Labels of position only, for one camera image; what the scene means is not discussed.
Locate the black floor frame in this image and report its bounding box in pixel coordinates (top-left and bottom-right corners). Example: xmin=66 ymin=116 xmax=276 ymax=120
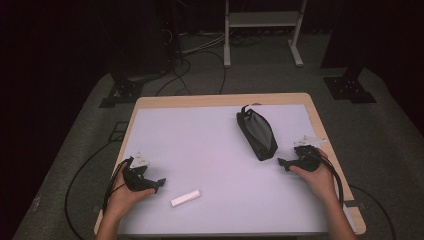
xmin=109 ymin=120 xmax=130 ymax=143

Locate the white metal stand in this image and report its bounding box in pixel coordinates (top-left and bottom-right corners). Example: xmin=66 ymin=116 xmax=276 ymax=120
xmin=223 ymin=0 xmax=308 ymax=69

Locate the black stand base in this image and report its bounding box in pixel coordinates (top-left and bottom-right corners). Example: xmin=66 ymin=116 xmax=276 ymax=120
xmin=98 ymin=71 xmax=145 ymax=109
xmin=322 ymin=64 xmax=378 ymax=105

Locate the wooden table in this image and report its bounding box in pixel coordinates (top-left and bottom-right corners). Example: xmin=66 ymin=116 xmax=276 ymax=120
xmin=93 ymin=92 xmax=367 ymax=237

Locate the person's left hand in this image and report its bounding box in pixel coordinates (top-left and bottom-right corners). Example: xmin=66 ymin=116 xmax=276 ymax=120
xmin=105 ymin=179 xmax=157 ymax=222

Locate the person's right hand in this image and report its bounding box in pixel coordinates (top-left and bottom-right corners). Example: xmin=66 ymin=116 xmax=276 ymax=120
xmin=288 ymin=148 xmax=338 ymax=202

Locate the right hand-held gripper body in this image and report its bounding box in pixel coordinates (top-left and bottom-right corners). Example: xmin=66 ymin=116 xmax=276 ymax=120
xmin=290 ymin=134 xmax=328 ymax=173

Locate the black fabric pencil case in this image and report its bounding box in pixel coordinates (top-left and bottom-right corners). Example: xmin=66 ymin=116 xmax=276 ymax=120
xmin=235 ymin=104 xmax=279 ymax=162

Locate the white rectangular eraser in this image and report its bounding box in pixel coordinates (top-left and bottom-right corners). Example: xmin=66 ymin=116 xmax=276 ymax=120
xmin=170 ymin=188 xmax=202 ymax=208

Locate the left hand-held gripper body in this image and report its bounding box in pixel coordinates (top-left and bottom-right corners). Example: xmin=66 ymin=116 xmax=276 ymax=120
xmin=121 ymin=152 xmax=152 ymax=193

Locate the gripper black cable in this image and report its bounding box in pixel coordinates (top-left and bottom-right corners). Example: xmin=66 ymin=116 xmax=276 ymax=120
xmin=64 ymin=141 xmax=132 ymax=240
xmin=308 ymin=149 xmax=345 ymax=207

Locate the white table mat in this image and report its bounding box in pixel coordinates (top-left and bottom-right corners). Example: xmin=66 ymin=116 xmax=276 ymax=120
xmin=117 ymin=104 xmax=358 ymax=236

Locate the black floor cable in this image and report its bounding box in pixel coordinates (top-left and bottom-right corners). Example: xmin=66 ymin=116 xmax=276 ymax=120
xmin=154 ymin=49 xmax=228 ymax=97
xmin=349 ymin=184 xmax=398 ymax=240

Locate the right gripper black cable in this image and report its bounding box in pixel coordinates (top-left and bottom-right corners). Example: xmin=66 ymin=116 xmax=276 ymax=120
xmin=308 ymin=149 xmax=345 ymax=207

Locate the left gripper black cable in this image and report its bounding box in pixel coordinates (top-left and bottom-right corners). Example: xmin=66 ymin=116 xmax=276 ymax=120
xmin=64 ymin=141 xmax=132 ymax=240

